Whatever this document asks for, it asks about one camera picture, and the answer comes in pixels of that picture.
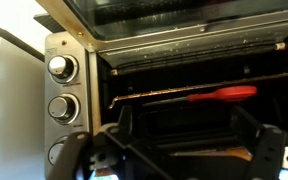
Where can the white microwave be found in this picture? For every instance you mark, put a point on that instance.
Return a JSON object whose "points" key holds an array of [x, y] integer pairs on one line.
{"points": [[14, 116]]}

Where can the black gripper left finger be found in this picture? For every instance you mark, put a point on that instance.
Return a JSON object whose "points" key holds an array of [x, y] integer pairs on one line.
{"points": [[80, 150]]}

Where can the silver oven knob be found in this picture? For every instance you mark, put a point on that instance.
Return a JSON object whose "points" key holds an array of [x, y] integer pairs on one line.
{"points": [[61, 67], [62, 108], [55, 151]]}

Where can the silver toaster oven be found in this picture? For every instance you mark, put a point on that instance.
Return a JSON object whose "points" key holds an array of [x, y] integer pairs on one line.
{"points": [[85, 110]]}

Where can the glass toaster oven door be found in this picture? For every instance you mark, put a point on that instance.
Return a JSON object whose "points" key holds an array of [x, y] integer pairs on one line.
{"points": [[184, 23]]}

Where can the dark metal oven tray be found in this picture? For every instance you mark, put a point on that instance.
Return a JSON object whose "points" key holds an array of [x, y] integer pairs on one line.
{"points": [[157, 92]]}

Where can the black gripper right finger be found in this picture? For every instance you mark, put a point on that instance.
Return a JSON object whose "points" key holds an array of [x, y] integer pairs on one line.
{"points": [[270, 150]]}

